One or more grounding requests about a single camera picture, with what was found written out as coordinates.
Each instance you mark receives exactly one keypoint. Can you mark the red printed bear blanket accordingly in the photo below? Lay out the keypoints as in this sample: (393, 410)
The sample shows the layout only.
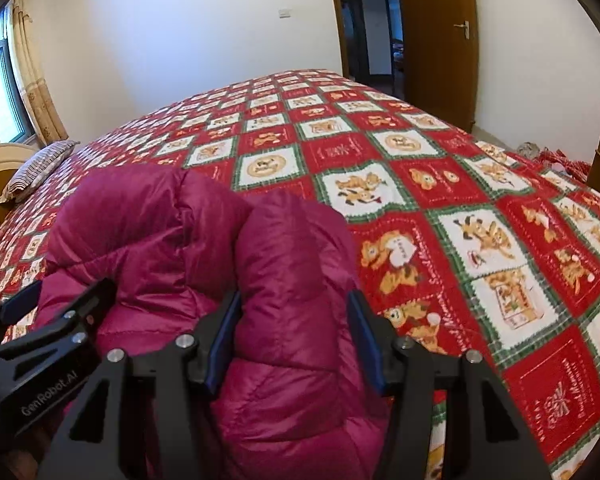
(430, 185)

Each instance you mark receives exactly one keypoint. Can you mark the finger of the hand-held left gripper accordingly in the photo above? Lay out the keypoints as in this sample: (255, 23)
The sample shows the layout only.
(17, 305)
(75, 310)

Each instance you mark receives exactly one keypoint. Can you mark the cream wooden headboard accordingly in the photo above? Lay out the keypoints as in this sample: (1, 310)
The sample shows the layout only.
(5, 170)

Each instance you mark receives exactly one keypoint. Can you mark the magenta down jacket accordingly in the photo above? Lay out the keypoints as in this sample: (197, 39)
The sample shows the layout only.
(205, 260)

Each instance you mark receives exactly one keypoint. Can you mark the window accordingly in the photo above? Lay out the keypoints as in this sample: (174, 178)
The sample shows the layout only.
(0, 90)

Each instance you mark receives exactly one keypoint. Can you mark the brown wooden door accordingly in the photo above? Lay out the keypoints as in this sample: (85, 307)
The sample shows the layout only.
(437, 45)

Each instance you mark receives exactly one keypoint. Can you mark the grey cloth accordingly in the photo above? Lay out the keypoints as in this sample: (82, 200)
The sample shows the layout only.
(530, 148)

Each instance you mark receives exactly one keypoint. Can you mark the brown wooden door frame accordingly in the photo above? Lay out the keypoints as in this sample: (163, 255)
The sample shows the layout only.
(341, 20)

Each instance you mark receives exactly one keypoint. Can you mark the beige patterned curtain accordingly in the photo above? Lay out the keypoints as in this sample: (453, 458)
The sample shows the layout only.
(37, 75)

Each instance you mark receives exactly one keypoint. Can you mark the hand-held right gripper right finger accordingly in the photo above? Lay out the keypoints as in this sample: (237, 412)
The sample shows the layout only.
(367, 345)

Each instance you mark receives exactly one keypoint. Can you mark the striped pillow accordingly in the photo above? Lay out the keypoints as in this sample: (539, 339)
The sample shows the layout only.
(40, 167)

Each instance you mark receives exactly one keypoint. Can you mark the white wall switch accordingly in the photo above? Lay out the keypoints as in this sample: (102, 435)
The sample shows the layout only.
(285, 11)

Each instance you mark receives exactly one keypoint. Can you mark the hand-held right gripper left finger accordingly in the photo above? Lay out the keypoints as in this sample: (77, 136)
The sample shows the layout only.
(222, 345)

